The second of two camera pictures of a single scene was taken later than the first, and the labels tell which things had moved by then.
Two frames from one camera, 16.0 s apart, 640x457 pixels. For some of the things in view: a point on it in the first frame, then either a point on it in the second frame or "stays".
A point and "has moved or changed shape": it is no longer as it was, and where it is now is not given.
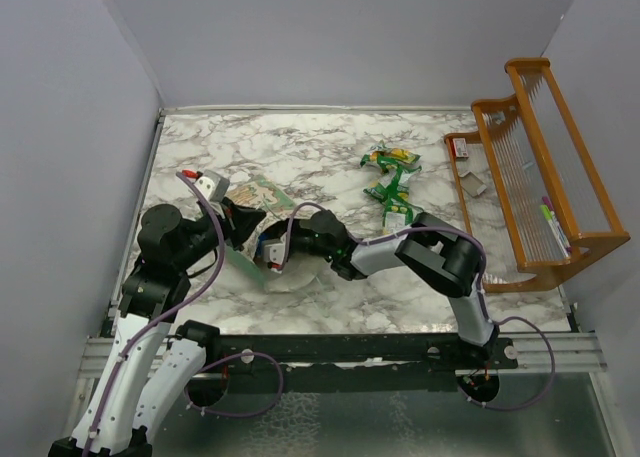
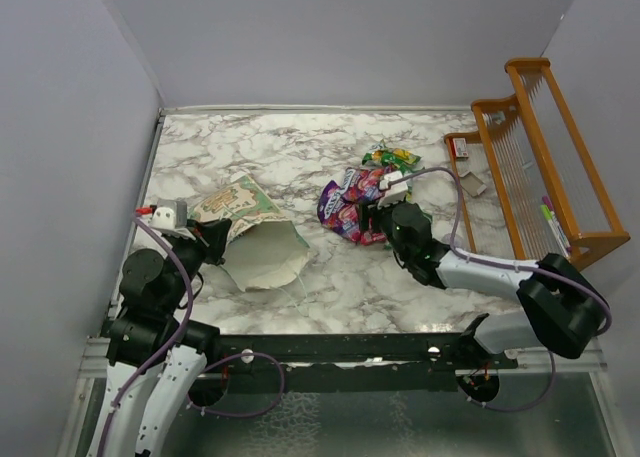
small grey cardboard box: (472, 183) stays
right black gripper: (277, 230) to (366, 212)
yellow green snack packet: (389, 158) stays
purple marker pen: (556, 223) stays
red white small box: (460, 148) stays
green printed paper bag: (264, 195) has moved or changed shape
